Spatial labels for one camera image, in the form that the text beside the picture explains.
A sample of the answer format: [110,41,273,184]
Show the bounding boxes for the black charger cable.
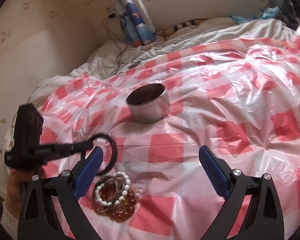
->
[102,13,146,73]

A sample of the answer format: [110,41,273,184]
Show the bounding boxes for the round metal tin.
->
[126,83,171,124]

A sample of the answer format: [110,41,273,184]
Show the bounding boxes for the black leather bracelet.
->
[86,133,118,176]

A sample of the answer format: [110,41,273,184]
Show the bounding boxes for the blue plastic bag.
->
[230,6,283,24]

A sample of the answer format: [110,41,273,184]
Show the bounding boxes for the blue cartoon curtain left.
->
[114,0,157,47]

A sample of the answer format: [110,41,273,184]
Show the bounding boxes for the black puffy jacket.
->
[266,0,300,30]

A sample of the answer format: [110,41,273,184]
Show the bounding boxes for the amber bead bracelet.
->
[92,179,141,223]

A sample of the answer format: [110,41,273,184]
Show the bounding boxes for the black phone on bed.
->
[129,61,142,68]

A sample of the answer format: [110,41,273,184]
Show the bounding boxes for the person's left hand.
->
[0,170,34,226]

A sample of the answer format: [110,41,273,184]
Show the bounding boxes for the pink checkered plastic sheet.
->
[39,25,300,239]

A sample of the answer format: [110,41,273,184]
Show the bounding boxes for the white striped duvet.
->
[28,17,295,107]

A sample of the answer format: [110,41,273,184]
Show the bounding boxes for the striped pillow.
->
[157,18,207,38]

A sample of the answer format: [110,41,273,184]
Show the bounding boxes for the white bead bracelet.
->
[93,171,132,207]

